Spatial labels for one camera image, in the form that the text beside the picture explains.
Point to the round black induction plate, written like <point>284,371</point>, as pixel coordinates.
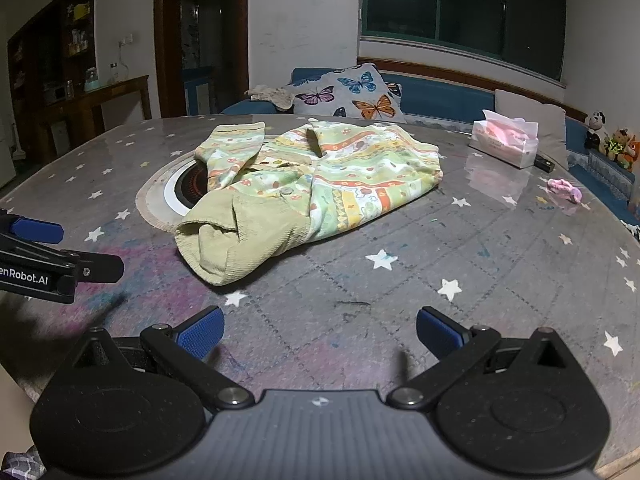
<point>152,205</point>

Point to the round black induction cooker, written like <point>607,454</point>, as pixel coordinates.
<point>187,187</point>

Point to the clear plastic storage box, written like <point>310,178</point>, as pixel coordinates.
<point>610,172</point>

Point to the orange plush toy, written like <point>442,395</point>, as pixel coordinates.
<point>635,152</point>

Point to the pink tissue pack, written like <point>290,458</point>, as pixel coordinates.
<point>502,140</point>

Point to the butterfly print pillow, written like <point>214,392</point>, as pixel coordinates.
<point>345,92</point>

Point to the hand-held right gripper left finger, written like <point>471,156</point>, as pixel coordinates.
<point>202,335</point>

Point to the teal jar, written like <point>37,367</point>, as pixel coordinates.
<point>91,80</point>

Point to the black and white plush toy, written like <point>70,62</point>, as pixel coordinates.
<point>595,127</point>

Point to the brown plush toy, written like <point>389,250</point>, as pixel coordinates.
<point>619,147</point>

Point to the green patterned pajama garment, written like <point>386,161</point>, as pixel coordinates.
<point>325,175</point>

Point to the wooden side table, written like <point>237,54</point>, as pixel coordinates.
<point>100,100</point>

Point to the grey star tablecloth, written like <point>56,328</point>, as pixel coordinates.
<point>350,250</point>

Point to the window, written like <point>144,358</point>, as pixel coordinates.
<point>460,5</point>

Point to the blue sofa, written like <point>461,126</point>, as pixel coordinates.
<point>440,97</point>

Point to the white wall socket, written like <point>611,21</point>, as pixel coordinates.
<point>126,39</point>

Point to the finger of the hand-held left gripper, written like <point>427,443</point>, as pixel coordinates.
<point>35,230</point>
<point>100,267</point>

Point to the grey cushion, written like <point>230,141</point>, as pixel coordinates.
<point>545,125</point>

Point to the pink cloth item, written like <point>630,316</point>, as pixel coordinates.
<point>565,190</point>

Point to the dark wooden shelf cabinet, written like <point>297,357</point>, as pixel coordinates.
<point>50,45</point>

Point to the wooden door frame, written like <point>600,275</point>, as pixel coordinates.
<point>165,35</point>

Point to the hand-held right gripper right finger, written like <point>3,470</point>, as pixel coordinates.
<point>440,332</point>

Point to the black remote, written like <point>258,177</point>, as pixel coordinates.
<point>542,162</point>

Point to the beige cloth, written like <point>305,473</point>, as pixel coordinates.
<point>267,95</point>

